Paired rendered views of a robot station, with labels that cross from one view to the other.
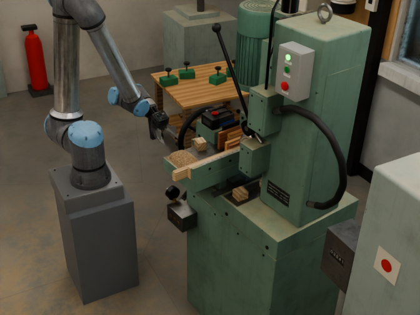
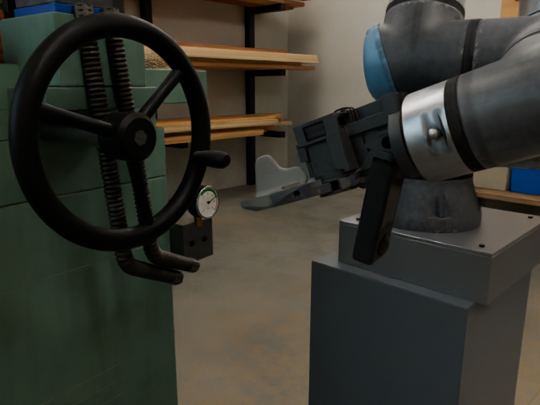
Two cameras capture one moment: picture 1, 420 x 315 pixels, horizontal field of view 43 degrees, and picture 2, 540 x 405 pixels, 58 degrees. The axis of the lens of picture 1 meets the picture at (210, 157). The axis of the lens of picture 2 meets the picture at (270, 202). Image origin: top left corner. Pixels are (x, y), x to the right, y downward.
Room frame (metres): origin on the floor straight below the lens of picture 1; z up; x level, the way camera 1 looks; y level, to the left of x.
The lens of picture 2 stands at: (2.80, 0.03, 0.87)
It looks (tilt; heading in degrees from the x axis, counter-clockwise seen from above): 13 degrees down; 163
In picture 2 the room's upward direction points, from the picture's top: straight up
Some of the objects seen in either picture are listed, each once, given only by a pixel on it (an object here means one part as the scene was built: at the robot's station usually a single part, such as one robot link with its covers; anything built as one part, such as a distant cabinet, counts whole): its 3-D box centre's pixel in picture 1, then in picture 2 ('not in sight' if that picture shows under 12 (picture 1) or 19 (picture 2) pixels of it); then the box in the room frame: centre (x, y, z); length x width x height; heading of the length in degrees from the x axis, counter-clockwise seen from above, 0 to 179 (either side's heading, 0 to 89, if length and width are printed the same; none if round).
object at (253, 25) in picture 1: (259, 47); not in sight; (1.89, -0.17, 1.35); 0.18 x 0.18 x 0.31
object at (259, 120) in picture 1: (264, 109); not in sight; (1.63, -0.18, 1.22); 0.09 x 0.08 x 0.15; 37
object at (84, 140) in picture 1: (85, 143); not in sight; (2.04, 0.56, 0.82); 0.17 x 0.15 x 0.18; 44
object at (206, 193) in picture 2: (172, 194); (202, 206); (1.90, 0.16, 0.65); 0.06 x 0.04 x 0.08; 127
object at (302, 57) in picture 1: (294, 71); not in sight; (1.55, -0.26, 1.40); 0.10 x 0.06 x 0.16; 37
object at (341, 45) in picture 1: (310, 122); not in sight; (1.66, -0.35, 1.16); 0.22 x 0.22 x 0.72; 37
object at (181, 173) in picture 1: (241, 150); not in sight; (1.86, -0.13, 0.92); 0.67 x 0.02 x 0.04; 127
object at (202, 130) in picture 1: (217, 130); (75, 54); (2.02, -0.03, 0.91); 0.15 x 0.14 x 0.09; 127
